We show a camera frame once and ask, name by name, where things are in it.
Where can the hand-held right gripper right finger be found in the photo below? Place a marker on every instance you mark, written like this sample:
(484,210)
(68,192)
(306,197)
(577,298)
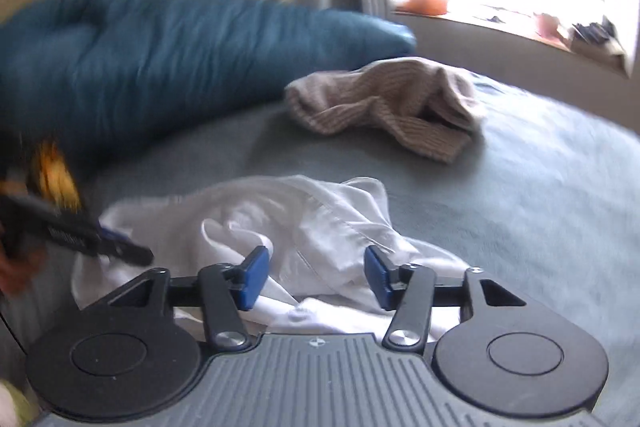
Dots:
(379,277)

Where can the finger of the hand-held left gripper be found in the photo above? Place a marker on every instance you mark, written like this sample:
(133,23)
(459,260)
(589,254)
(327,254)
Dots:
(117,241)

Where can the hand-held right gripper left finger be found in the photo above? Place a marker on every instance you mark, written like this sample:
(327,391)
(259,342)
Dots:
(254,277)

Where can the white button shirt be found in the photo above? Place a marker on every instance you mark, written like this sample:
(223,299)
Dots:
(320,227)

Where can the person's left hand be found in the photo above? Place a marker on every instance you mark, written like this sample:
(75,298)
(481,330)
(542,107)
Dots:
(17,272)

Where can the beige checked sweater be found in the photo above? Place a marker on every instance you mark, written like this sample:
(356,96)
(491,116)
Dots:
(385,107)

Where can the blue pillow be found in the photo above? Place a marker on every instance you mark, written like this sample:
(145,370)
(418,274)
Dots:
(165,62)

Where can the orange bag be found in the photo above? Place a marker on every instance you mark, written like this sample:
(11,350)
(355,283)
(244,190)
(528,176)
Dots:
(425,3)

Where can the pink pot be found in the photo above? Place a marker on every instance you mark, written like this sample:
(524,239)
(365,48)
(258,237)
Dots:
(550,26)

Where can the box of dark things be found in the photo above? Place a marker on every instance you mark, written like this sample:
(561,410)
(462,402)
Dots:
(597,38)

